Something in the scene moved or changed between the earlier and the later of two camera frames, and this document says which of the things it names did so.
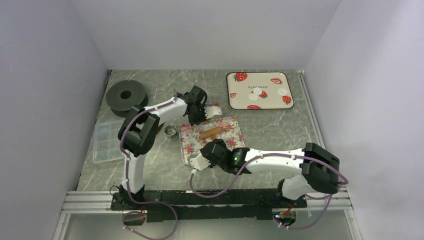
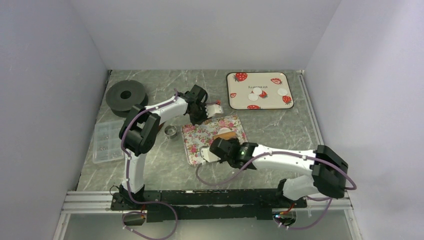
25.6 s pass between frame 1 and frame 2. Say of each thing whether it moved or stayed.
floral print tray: stayed
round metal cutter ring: stayed
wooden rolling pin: moved
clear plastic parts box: stayed
